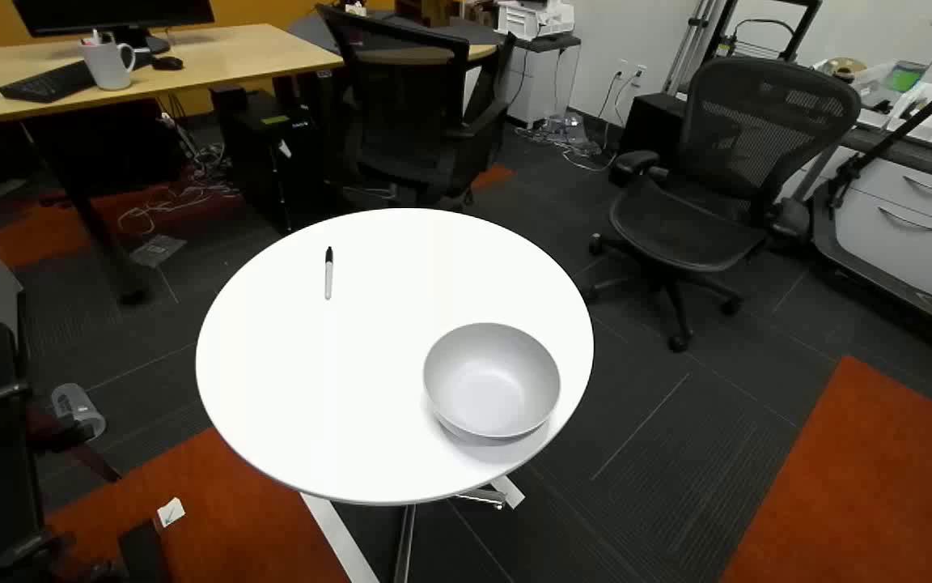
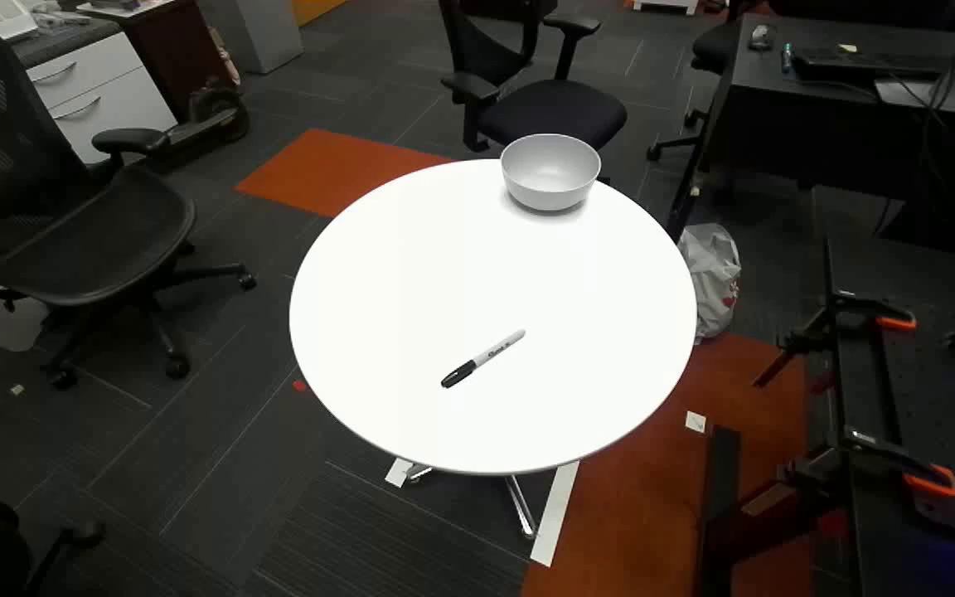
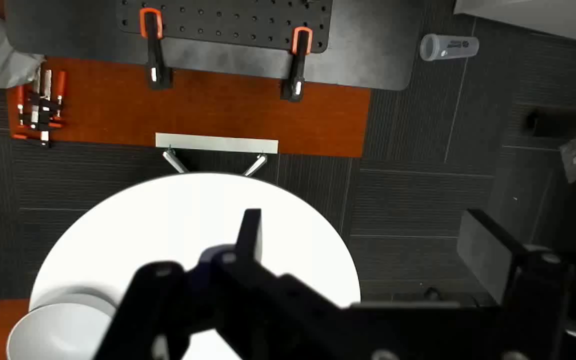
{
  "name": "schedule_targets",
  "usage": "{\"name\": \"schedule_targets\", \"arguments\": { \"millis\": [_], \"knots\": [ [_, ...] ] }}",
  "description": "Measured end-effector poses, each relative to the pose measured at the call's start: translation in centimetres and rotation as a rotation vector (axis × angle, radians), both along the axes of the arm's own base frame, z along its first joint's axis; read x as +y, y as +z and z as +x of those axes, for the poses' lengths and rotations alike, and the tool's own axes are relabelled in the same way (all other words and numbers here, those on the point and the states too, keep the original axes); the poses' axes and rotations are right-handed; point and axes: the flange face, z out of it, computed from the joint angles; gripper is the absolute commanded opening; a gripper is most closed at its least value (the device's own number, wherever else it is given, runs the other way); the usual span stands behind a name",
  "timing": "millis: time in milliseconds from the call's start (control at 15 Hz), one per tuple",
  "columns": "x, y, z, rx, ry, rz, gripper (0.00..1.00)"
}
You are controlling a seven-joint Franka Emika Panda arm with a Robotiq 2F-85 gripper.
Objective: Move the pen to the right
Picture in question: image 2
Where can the white bowl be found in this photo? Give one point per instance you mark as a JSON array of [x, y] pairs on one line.
[[548, 183]]

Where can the grey bin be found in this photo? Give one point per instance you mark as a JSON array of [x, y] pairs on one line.
[[265, 32]]

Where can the white plastic bag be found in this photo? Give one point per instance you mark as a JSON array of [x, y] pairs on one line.
[[716, 276]]

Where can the black scooter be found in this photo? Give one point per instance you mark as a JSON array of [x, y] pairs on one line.
[[218, 106]]

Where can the black office desk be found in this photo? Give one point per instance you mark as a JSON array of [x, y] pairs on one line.
[[831, 119]]

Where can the black marker pen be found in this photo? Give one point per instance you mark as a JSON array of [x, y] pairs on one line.
[[484, 356]]

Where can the black padded office chair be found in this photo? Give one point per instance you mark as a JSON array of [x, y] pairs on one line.
[[552, 109]]

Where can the black robot workbench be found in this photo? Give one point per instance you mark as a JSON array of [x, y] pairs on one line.
[[921, 418]]

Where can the black mesh office chair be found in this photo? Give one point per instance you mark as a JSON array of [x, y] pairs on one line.
[[91, 236]]

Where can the white drawer cabinet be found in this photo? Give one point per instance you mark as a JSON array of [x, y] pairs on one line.
[[113, 93]]

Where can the white table base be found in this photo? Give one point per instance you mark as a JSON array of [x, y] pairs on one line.
[[555, 516]]

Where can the dark brown cabinet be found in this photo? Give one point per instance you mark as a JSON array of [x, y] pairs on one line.
[[182, 51]]

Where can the small white floor tag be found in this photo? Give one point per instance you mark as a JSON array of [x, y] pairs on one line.
[[698, 422]]

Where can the black workbench leg post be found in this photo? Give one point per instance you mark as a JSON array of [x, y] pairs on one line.
[[717, 499]]

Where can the grey computer mouse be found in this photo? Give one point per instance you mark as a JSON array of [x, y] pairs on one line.
[[762, 35]]

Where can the black rolling chair by desk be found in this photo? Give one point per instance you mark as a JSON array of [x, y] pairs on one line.
[[710, 51]]

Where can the black keyboard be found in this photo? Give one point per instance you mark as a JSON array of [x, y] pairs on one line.
[[886, 62]]

